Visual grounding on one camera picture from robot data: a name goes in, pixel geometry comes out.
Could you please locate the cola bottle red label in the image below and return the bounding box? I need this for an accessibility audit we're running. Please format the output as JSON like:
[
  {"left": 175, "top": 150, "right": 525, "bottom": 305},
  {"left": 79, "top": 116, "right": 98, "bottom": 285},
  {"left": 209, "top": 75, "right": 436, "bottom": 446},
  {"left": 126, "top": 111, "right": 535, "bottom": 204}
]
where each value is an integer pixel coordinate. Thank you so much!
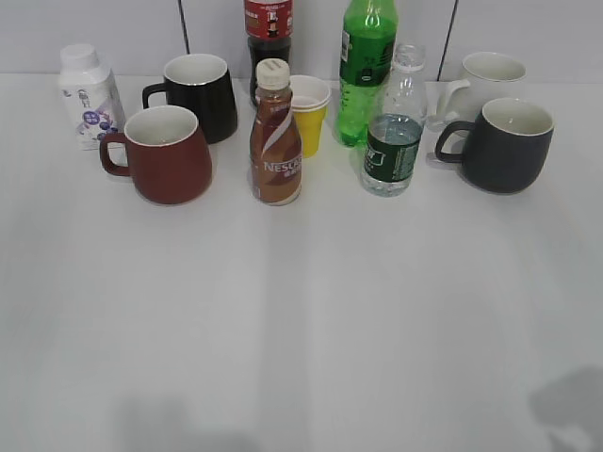
[{"left": 244, "top": 0, "right": 293, "bottom": 106}]

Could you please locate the white inner paper cup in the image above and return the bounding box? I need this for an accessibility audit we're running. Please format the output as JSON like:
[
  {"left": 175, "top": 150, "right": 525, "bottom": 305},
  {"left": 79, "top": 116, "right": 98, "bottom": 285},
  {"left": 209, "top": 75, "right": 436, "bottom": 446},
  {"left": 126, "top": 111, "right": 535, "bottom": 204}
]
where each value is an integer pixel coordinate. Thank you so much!
[{"left": 290, "top": 74, "right": 332, "bottom": 112}]

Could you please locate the green soda bottle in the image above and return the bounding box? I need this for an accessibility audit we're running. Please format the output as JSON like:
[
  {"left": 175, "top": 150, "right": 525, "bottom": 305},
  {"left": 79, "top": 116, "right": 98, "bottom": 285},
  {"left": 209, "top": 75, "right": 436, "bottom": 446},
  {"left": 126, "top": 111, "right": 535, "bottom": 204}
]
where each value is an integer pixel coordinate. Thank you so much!
[{"left": 335, "top": 0, "right": 399, "bottom": 147}]

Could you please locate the black ceramic mug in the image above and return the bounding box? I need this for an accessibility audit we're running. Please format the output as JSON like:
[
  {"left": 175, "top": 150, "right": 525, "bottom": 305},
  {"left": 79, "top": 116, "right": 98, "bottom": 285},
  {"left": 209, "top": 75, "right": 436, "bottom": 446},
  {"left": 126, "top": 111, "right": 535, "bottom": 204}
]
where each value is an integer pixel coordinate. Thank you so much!
[{"left": 141, "top": 54, "right": 238, "bottom": 144}]

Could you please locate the yellow paper cup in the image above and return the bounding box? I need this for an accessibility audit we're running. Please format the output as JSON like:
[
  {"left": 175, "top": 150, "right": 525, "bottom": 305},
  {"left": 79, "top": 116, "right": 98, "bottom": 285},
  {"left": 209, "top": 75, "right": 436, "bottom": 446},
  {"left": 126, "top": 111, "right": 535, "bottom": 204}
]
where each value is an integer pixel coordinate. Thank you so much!
[{"left": 293, "top": 105, "right": 327, "bottom": 158}]

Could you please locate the clear water bottle green label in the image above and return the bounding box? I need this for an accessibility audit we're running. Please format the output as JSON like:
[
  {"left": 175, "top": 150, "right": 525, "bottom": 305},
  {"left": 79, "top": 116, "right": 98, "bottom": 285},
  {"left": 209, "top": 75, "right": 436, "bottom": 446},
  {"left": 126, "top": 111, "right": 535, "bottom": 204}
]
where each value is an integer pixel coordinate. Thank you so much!
[{"left": 361, "top": 43, "right": 428, "bottom": 197}]

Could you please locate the dark red ceramic mug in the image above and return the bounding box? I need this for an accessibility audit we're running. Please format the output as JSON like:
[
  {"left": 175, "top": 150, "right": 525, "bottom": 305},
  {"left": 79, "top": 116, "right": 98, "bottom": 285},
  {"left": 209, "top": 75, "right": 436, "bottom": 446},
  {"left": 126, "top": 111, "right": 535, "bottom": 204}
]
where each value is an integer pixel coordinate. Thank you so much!
[{"left": 99, "top": 105, "right": 213, "bottom": 204}]

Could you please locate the white yogurt drink bottle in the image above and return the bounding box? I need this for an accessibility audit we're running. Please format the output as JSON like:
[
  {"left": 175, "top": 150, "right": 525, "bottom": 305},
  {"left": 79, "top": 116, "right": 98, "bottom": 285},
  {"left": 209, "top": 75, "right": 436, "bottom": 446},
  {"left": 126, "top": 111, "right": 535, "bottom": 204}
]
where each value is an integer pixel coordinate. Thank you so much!
[{"left": 58, "top": 43, "right": 125, "bottom": 151}]

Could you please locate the dark grey ceramic mug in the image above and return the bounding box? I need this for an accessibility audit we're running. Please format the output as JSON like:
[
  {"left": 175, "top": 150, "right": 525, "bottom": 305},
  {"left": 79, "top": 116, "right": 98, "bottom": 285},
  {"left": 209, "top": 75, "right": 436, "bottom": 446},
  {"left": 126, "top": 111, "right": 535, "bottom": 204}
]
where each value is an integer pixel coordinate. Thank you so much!
[{"left": 434, "top": 98, "right": 555, "bottom": 194}]

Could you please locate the brown Nescafe coffee bottle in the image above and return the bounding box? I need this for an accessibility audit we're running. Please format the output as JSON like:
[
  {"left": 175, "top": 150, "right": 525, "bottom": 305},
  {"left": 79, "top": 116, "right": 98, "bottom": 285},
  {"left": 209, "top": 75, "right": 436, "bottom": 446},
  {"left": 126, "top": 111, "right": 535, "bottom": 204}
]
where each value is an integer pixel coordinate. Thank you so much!
[{"left": 250, "top": 58, "right": 302, "bottom": 205}]

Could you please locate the white ceramic mug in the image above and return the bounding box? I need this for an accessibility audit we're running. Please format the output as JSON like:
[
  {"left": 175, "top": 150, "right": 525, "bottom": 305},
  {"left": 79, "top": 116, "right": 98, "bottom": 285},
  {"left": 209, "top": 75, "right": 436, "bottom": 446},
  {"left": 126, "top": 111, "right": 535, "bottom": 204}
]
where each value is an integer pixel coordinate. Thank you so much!
[{"left": 432, "top": 52, "right": 527, "bottom": 125}]

